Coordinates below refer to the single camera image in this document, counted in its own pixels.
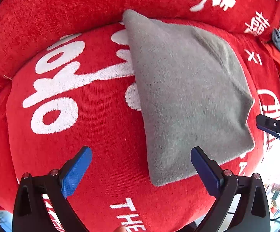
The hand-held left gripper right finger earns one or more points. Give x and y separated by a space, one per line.
206 174

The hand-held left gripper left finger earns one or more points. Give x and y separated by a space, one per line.
76 171

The grey sweater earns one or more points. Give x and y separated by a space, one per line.
185 96

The person's left hand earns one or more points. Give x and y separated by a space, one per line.
120 229

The red printed sofa backrest cushion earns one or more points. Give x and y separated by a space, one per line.
58 12

